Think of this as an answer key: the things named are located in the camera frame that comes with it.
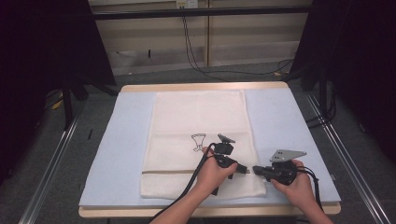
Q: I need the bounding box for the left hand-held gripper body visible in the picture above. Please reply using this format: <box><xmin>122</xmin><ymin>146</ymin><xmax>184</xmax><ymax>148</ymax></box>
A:
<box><xmin>213</xmin><ymin>133</ymin><xmax>240</xmax><ymax>180</ymax></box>

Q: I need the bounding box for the right hand-held gripper black cable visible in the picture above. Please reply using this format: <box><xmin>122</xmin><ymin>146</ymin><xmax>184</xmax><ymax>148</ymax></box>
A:
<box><xmin>295</xmin><ymin>165</ymin><xmax>324</xmax><ymax>213</ymax></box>

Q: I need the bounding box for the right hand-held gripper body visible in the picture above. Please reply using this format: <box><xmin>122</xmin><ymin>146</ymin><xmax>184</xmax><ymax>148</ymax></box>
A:
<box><xmin>263</xmin><ymin>149</ymin><xmax>308</xmax><ymax>187</ymax></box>

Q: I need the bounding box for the black horizontal bar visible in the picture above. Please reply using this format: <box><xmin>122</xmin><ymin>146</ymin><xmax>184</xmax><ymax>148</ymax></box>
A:
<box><xmin>92</xmin><ymin>5</ymin><xmax>313</xmax><ymax>21</ymax></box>

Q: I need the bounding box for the black stand leg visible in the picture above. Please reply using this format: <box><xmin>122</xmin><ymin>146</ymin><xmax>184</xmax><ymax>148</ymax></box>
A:
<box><xmin>60</xmin><ymin>70</ymin><xmax>120</xmax><ymax>131</ymax></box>

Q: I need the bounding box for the person's right hand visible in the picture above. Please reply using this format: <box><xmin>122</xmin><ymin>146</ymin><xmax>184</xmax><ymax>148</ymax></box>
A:
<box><xmin>269</xmin><ymin>159</ymin><xmax>317</xmax><ymax>210</ymax></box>

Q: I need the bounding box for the black stand post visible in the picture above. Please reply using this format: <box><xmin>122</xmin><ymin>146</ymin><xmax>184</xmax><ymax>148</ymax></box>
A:
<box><xmin>318</xmin><ymin>66</ymin><xmax>329</xmax><ymax>119</ymax></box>

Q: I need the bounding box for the white power outlet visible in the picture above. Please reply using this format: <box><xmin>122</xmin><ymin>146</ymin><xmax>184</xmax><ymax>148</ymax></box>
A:
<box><xmin>176</xmin><ymin>0</ymin><xmax>200</xmax><ymax>9</ymax></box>

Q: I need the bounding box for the white towel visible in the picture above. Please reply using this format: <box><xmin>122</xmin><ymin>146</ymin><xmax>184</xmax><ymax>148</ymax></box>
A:
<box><xmin>139</xmin><ymin>90</ymin><xmax>268</xmax><ymax>201</ymax></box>

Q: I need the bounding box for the black wall cable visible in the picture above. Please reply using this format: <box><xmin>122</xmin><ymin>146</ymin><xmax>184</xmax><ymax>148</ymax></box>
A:
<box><xmin>181</xmin><ymin>15</ymin><xmax>295</xmax><ymax>77</ymax></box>
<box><xmin>182</xmin><ymin>15</ymin><xmax>231</xmax><ymax>83</ymax></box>

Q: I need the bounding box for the metal floor rail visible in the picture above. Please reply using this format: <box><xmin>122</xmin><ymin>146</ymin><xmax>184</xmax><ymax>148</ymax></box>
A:
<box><xmin>305</xmin><ymin>92</ymin><xmax>392</xmax><ymax>224</ymax></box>
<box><xmin>18</xmin><ymin>113</ymin><xmax>81</xmax><ymax>224</ymax></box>

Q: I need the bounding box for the wooden table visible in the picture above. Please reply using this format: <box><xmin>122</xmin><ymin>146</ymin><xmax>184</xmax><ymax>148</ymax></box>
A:
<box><xmin>78</xmin><ymin>81</ymin><xmax>342</xmax><ymax>218</ymax></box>

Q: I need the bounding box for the left hand-held gripper black cable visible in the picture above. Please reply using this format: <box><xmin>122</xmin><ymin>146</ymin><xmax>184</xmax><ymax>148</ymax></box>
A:
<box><xmin>150</xmin><ymin>142</ymin><xmax>218</xmax><ymax>224</ymax></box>

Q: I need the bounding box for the yellow floor object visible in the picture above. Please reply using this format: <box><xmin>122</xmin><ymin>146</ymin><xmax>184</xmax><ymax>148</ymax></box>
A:
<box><xmin>50</xmin><ymin>98</ymin><xmax>64</xmax><ymax>111</ymax></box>

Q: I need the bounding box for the black curtain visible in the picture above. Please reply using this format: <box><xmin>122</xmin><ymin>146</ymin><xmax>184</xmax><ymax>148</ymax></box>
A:
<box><xmin>0</xmin><ymin>0</ymin><xmax>117</xmax><ymax>186</ymax></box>
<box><xmin>290</xmin><ymin>0</ymin><xmax>396</xmax><ymax>164</ymax></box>

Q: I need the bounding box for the light blue table mat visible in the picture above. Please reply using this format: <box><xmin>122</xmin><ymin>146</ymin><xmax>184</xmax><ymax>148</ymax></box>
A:
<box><xmin>78</xmin><ymin>88</ymin><xmax>342</xmax><ymax>209</ymax></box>

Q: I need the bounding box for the person's left hand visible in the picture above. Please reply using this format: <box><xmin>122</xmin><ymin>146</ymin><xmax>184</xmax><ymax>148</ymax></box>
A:
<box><xmin>195</xmin><ymin>146</ymin><xmax>239</xmax><ymax>197</ymax></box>

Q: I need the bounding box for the hand-held gripper black cable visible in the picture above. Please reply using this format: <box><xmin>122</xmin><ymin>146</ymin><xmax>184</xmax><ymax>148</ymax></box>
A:
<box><xmin>295</xmin><ymin>165</ymin><xmax>324</xmax><ymax>213</ymax></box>
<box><xmin>150</xmin><ymin>142</ymin><xmax>218</xmax><ymax>224</ymax></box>

